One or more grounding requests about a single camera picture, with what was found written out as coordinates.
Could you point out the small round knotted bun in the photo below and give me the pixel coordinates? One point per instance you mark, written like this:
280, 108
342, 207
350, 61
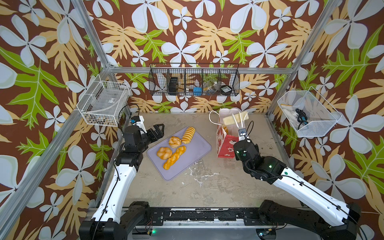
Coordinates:
175, 142

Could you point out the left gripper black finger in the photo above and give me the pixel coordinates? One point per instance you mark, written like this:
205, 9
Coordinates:
157, 136
159, 129

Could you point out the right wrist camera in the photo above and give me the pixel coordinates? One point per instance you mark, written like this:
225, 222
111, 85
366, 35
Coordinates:
242, 134

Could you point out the white wire basket left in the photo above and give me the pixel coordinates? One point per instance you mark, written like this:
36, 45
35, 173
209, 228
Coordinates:
103, 102

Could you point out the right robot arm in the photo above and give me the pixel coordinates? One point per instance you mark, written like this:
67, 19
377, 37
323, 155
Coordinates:
328, 217

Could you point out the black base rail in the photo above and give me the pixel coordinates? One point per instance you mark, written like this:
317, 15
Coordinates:
212, 224

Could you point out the aluminium frame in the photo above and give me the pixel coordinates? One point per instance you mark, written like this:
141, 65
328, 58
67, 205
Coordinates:
44, 78

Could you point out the blue box in basket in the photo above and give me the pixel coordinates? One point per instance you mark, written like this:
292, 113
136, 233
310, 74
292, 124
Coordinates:
197, 91

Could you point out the steel tongs cream tips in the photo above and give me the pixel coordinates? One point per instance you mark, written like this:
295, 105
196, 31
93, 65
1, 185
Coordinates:
240, 118

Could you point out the round braided bun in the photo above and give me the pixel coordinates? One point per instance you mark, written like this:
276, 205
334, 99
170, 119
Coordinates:
164, 153

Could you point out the white cloth in basket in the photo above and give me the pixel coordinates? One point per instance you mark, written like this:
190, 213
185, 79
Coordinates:
291, 115

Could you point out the lavender tray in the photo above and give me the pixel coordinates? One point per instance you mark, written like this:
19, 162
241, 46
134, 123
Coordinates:
196, 150

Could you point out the ridged yellow bread loaf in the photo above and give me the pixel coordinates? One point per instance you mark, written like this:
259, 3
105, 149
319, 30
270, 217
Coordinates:
188, 135

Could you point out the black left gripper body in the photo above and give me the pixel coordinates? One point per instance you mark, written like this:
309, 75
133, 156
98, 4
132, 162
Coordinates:
144, 142

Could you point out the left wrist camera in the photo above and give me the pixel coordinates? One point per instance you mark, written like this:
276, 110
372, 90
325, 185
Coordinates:
139, 121

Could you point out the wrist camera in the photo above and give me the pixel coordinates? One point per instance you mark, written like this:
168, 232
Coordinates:
242, 134
139, 121

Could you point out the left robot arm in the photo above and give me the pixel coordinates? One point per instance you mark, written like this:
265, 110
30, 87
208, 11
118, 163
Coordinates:
120, 186

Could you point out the long twisted bread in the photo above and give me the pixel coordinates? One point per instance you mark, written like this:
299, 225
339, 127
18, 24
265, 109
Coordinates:
175, 156

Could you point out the clear glass bowl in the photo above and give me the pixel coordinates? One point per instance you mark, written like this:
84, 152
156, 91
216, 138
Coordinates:
210, 87

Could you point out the black wire basket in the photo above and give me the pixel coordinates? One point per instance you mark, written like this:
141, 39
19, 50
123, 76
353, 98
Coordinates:
191, 76

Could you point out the red white paper bag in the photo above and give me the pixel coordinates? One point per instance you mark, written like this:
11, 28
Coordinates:
226, 133

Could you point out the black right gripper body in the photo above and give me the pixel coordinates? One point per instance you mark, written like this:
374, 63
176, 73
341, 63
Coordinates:
236, 155

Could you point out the black box in basket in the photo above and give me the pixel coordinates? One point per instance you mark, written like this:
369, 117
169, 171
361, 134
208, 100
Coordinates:
173, 86

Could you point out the white mesh basket right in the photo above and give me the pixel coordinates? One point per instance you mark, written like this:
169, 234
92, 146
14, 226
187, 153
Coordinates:
316, 115

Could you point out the black round container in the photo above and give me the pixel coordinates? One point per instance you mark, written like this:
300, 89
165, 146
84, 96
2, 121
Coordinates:
226, 90

